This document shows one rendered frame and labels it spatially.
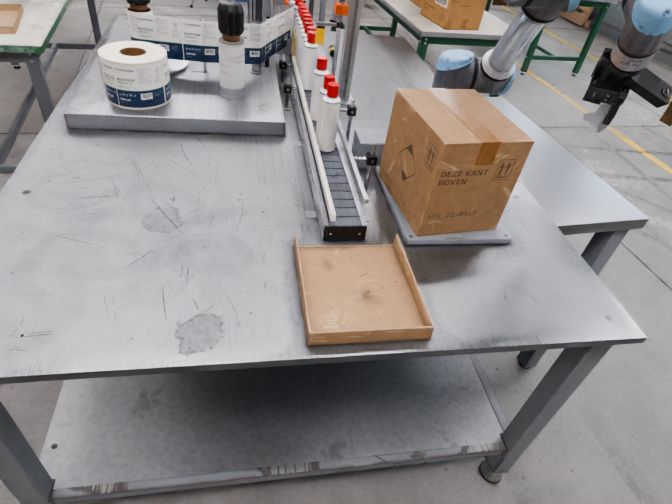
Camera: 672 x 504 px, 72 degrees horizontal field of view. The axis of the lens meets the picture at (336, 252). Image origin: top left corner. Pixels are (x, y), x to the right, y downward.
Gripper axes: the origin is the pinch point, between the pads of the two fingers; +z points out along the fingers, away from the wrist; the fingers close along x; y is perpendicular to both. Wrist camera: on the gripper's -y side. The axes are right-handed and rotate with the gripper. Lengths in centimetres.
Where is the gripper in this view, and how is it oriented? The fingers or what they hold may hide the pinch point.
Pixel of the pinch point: (606, 117)
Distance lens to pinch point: 135.2
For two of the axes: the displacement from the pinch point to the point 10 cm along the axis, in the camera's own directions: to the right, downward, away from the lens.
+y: -8.9, -3.4, 3.0
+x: -4.1, 8.9, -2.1
